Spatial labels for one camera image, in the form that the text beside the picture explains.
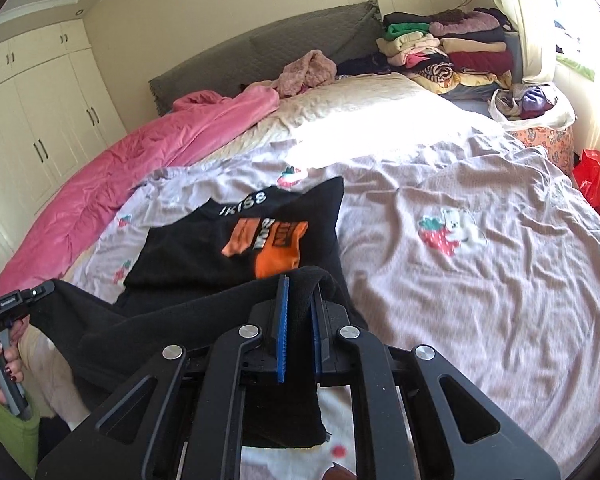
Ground black sweater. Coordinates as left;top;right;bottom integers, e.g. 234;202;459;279
30;266;366;448

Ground floral storage basket with clothes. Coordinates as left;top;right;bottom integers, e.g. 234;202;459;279
488;84;576;176

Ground stack of folded clothes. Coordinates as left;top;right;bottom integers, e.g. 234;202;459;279
376;8;520;101

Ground left hand red nails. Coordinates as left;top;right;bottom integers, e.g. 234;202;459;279
0;318;29;408

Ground black shirt orange print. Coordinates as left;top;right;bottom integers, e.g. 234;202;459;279
124;177;343;296

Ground lime green sleeve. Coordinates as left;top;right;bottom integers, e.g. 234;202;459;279
0;398;41;479

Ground lilac strawberry bed sheet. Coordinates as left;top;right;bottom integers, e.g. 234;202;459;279
68;129;600;474

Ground white wardrobe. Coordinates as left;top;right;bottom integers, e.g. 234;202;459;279
0;20;126;266

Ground pink quilt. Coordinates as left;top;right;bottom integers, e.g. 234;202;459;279
0;86;280;295

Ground dusty pink fluffy garment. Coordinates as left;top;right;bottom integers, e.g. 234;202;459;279
275;49;337;99

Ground dark navy garment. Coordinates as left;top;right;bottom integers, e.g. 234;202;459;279
337;52;393;76

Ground grey-green headboard cushion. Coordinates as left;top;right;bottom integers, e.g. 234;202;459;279
148;0;384;116

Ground red plastic bag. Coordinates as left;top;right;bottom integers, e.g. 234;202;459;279
573;148;600;214

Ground cream curtain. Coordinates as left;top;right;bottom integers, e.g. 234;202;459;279
493;0;556;84

